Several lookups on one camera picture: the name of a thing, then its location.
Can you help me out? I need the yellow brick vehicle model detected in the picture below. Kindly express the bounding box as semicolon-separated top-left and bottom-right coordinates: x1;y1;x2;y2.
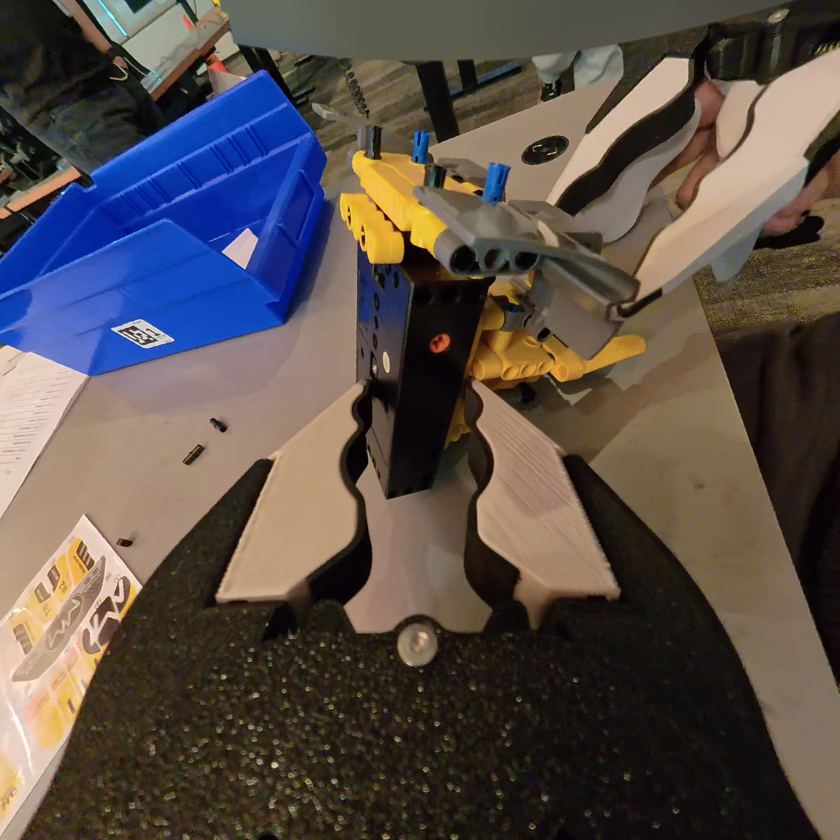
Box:
311;101;648;503

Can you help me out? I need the yellow black sticker sheet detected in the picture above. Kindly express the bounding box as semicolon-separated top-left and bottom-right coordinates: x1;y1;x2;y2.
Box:
0;515;143;815

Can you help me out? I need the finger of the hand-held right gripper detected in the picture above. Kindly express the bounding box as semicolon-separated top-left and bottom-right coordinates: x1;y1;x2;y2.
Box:
607;80;840;319
543;58;708;245

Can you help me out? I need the printed paper sheet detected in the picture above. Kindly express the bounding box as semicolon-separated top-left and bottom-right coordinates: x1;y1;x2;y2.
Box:
0;346;89;519

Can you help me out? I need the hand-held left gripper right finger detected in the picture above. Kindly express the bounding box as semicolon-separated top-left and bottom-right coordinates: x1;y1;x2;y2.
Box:
461;379;622;624

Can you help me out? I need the round black table grommet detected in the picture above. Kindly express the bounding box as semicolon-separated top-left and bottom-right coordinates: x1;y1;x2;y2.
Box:
521;135;569;167

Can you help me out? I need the black desk leg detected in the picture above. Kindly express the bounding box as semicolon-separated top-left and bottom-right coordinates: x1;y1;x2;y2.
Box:
416;58;478;142

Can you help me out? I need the white paper slip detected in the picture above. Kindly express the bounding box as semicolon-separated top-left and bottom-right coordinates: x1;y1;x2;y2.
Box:
222;228;261;271

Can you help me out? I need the person's right hand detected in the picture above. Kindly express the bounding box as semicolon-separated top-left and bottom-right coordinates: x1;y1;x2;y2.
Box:
675;85;840;237

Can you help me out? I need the blue plastic bin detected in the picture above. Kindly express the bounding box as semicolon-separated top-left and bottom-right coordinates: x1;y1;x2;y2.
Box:
0;69;327;376

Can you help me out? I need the coiled black cable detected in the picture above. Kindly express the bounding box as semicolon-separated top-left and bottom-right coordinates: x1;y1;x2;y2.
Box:
341;58;370;122

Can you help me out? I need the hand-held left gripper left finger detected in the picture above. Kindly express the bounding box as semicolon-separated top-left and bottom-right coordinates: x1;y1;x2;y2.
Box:
215;382;375;621

